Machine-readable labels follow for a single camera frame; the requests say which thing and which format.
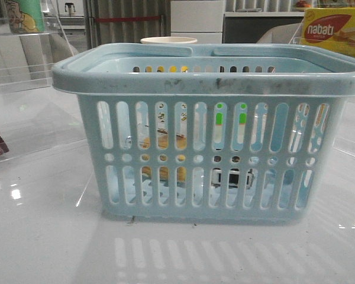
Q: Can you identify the yellow nabati wafer box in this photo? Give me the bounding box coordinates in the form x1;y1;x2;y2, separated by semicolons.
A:
300;8;355;57

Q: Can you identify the green cartoon drink bottle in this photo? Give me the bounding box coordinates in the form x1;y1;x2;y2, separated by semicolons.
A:
4;0;45;34

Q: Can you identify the light blue plastic basket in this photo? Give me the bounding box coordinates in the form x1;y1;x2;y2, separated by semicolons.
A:
51;43;355;222

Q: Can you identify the white cabinet in background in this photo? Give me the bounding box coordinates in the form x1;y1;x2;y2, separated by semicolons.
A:
170;1;225;44

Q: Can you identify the yellow popcorn paper cup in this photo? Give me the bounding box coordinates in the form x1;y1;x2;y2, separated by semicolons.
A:
140;36;198;44

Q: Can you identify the packaged bread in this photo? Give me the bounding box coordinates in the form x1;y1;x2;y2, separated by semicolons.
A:
125;128;187;183

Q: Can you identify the clear acrylic display shelf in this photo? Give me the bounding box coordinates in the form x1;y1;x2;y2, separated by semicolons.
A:
0;1;85;162

